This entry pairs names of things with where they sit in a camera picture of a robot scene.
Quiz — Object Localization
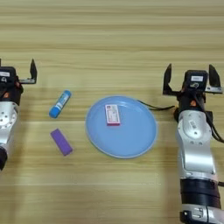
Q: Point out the purple rectangular block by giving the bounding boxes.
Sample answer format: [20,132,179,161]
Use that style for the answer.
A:
[50,128,74,158]

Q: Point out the blue glue stick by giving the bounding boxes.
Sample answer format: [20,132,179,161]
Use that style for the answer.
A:
[48,89,73,119]

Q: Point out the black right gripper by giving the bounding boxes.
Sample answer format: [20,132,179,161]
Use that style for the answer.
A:
[162,63,224,117]

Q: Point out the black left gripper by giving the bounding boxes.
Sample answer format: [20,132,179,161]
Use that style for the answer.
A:
[0,58,39,107]

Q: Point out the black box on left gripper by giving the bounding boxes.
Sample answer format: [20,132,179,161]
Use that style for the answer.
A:
[0,66,18,84]

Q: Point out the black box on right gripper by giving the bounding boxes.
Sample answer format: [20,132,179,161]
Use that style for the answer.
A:
[184,69,209,89]

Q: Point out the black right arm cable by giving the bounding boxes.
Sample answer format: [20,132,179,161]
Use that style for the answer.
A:
[193,92,224,144]

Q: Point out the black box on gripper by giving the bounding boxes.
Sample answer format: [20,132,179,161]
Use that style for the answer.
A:
[184,69,209,89]
[0,66,18,84]

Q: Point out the blue round plate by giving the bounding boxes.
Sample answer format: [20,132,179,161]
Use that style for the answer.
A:
[85,95,158,159]

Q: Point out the red and white small box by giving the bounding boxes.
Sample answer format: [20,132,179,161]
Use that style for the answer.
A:
[104,103,122,127]

